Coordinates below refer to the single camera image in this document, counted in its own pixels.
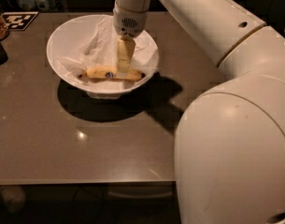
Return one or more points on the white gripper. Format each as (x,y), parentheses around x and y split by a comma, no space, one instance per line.
(130,22)

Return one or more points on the yellow banana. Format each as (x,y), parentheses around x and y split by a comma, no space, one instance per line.
(110,72)

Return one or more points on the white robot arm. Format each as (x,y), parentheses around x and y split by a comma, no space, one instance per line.
(229,152)

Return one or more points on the white bowl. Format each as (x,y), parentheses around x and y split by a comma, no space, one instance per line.
(64,41)

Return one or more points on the white paper liner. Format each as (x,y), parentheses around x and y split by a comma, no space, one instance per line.
(102,51)

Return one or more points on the black white fiducial marker card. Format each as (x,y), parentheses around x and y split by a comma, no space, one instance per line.
(19,21)

